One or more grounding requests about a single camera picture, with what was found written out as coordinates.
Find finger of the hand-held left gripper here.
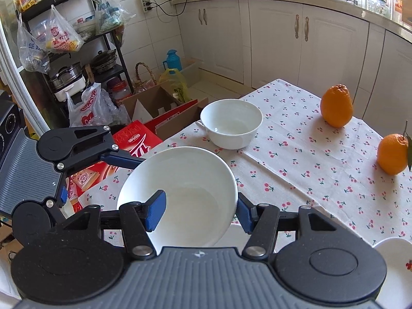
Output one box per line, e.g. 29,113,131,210
45,186,78,229
56,124,146,172

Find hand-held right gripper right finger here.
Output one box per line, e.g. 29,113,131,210
237,192,353,262

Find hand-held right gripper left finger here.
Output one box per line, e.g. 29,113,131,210
61,189,167,261

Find wide white bowl pink flowers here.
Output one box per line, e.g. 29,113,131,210
116,146,239,248

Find plain white bowl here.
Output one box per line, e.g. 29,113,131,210
200,99,263,150

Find white plate fruit print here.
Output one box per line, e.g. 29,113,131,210
375,237,412,309

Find red cardboard box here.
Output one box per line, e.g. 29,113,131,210
66,120,163,213

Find red and white plastic bag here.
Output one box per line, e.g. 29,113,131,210
66,83,129,127

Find plastic jar red lid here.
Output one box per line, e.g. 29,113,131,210
106,77,132,102

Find brown cardboard box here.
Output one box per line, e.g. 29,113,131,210
121,82,210,139

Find cherry print tablecloth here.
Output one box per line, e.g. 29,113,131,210
77,78,412,255

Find wicker basket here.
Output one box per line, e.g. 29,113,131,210
133,62,158,87

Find white electric cooker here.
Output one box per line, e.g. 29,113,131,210
53,75,87,102

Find yellow plastic bag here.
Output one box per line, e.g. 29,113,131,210
158,68,189,100

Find dark cooking pot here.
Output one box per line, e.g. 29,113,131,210
92,49,118,73

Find steel pot with lid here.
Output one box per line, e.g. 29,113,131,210
48,62,82,89

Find teal thermos jug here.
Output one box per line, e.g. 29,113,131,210
166,49,182,71

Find clear plastic storage box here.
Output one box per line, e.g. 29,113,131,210
180,58,205,87

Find clear plastic bag blue text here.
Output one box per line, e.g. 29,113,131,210
17,16,52,73

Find plastic bag red print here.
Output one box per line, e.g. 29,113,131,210
40,5,85,54

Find bumpy orange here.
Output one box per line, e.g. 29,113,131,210
320,84,354,128

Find plastic bag blue print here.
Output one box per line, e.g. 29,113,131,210
89,0,136,36

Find orange with leaf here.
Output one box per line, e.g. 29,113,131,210
377,124,412,176

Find black metal shelf rack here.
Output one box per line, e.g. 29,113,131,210
18,0,134,129

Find glass container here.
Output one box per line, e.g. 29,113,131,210
367,0,391,16

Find black power cable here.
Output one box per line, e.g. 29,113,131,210
148,0,194,16

